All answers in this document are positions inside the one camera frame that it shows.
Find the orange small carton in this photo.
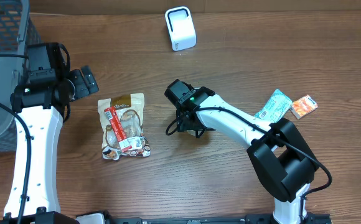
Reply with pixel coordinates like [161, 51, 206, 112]
[290, 95, 318, 119]

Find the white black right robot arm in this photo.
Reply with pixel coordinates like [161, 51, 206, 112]
[164, 80, 319, 223]

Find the red snack stick packet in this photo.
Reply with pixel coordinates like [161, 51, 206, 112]
[104, 107, 132, 152]

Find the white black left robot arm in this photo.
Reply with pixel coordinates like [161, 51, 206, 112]
[0, 42, 99, 224]

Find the teal snack packet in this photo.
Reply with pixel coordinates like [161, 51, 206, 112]
[255, 89, 293, 123]

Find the green lid jar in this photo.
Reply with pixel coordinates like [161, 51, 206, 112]
[187, 130, 198, 136]

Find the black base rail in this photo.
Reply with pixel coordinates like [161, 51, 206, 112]
[74, 211, 332, 224]

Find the white barcode scanner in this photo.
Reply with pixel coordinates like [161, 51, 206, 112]
[164, 6, 197, 52]

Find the beige nut snack pouch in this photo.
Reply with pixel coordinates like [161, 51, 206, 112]
[98, 93, 151, 161]

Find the grey plastic mesh basket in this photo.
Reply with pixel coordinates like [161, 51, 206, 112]
[0, 0, 41, 152]

